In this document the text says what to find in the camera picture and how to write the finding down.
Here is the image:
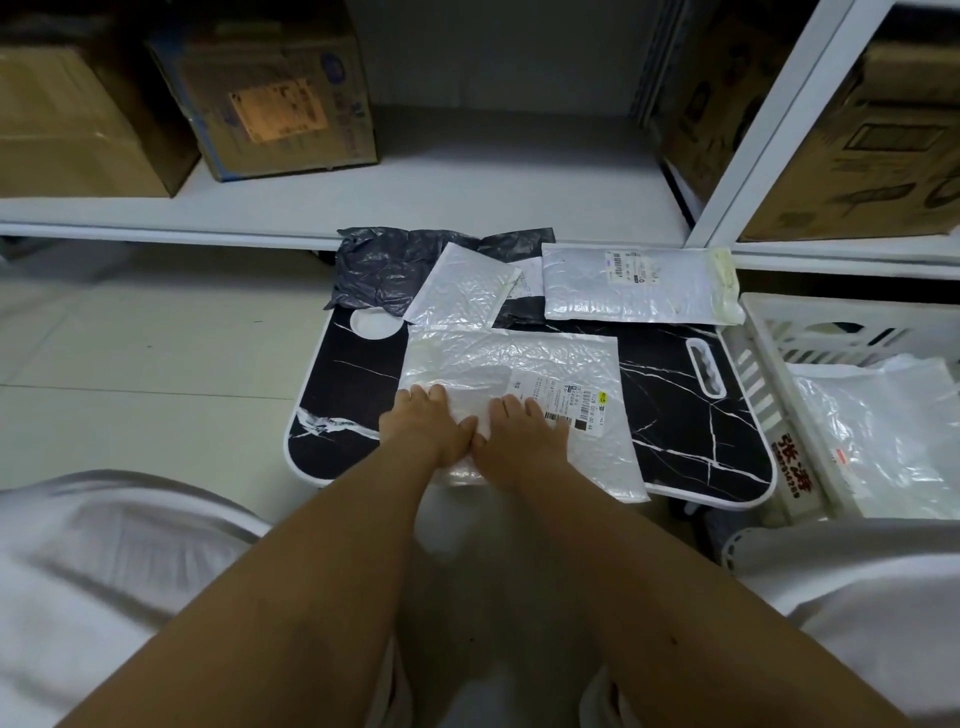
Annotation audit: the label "person's right hand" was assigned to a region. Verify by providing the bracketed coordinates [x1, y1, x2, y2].
[470, 395, 573, 489]

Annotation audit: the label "person's left hand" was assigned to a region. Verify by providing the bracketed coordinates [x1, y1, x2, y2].
[377, 383, 479, 470]

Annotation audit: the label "white mailer yellow sticker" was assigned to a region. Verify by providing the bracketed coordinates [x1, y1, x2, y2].
[397, 327, 652, 504]

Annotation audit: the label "small white bubble mailer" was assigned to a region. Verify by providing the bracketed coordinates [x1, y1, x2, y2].
[404, 241, 524, 329]

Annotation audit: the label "dark grey bag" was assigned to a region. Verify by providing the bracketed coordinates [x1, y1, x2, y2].
[323, 227, 556, 330]

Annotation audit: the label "narrow white mailer taped end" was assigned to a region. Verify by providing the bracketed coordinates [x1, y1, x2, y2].
[541, 242, 746, 328]

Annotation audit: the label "white metal shelf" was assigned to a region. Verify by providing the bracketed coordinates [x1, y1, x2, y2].
[0, 0, 960, 283]

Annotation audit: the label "white plastic basket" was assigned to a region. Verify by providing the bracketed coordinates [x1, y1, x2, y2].
[719, 292, 960, 526]

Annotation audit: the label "person's right forearm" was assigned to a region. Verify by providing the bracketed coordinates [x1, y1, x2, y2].
[509, 468, 913, 728]

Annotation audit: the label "person's left forearm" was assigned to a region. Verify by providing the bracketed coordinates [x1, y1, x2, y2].
[59, 442, 444, 728]

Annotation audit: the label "person's white shorts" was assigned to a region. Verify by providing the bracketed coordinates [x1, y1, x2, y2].
[0, 468, 960, 728]

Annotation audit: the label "black marble lap table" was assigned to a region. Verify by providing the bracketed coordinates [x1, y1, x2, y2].
[283, 303, 779, 511]

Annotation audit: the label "cardboard box with orange label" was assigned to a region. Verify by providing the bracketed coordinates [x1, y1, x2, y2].
[146, 14, 379, 184]

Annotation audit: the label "cardboard box with black print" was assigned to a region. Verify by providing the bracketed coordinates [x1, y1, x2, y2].
[652, 0, 960, 244]

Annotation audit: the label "plain brown cardboard box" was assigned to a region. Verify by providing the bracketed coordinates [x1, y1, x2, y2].
[0, 44, 202, 199]

